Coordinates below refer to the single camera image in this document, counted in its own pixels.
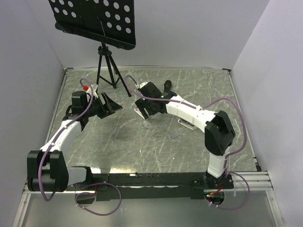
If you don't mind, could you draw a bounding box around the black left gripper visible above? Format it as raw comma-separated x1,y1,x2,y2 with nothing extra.
84,92,122,119

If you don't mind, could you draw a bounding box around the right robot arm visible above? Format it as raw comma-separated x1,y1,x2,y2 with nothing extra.
135,81,235,188

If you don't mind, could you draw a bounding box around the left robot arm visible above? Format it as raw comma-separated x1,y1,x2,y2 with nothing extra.
27,91,122,192

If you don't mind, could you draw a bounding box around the black microphone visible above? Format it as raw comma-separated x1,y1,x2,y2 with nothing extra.
164,80,172,92

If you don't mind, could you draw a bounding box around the black perforated music stand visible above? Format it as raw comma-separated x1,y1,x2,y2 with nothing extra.
49,0,136,88

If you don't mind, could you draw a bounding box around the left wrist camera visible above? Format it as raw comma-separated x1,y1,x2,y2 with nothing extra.
83,84,98,98

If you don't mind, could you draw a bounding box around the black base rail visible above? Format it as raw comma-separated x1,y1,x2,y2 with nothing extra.
67,172,234,201

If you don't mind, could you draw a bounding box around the aluminium frame rail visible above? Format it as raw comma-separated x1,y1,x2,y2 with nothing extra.
22,172,274,195

